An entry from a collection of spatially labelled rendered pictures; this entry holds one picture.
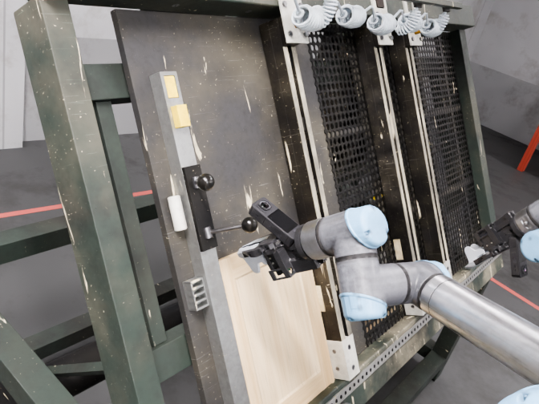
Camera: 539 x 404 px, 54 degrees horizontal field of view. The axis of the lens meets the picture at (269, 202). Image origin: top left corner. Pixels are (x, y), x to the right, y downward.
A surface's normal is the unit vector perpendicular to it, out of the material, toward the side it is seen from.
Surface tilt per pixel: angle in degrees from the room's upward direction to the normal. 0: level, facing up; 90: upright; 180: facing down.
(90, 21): 90
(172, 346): 57
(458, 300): 47
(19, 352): 0
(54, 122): 90
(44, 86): 90
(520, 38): 90
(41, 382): 0
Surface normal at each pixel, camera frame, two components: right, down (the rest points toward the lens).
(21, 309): 0.23, -0.87
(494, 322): -0.54, -0.67
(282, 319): 0.75, -0.08
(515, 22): -0.73, 0.15
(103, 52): 0.65, 0.48
